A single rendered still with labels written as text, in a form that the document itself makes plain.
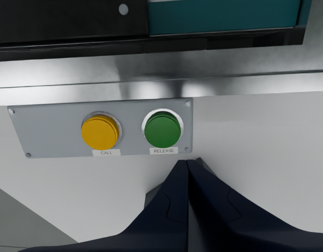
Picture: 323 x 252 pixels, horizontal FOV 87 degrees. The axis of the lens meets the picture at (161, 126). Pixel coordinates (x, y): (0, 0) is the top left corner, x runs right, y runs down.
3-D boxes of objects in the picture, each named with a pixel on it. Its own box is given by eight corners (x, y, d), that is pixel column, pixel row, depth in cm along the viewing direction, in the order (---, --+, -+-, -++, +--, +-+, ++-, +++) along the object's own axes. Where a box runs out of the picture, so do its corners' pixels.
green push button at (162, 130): (179, 140, 21) (181, 148, 19) (147, 141, 21) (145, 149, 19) (179, 109, 19) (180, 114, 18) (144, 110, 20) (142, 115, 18)
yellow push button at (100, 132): (123, 142, 21) (119, 150, 19) (91, 143, 21) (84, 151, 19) (118, 111, 20) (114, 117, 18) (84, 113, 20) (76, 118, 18)
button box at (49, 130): (187, 134, 26) (193, 155, 20) (54, 139, 27) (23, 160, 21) (187, 88, 24) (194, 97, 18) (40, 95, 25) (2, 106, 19)
